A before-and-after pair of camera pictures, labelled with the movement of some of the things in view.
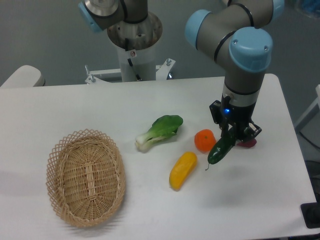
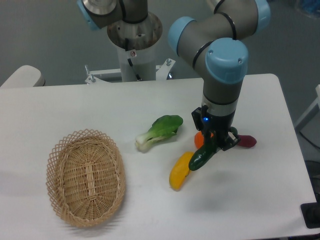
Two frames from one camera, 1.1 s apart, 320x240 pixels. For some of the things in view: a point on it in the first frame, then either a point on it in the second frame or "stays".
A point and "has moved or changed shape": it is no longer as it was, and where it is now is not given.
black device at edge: x=311 y=213 stays
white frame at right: x=300 y=124 stays
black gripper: x=241 y=116 to x=220 y=125
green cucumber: x=222 y=146 has moved or changed shape
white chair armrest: x=25 y=76 stays
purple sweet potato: x=249 y=143 stays
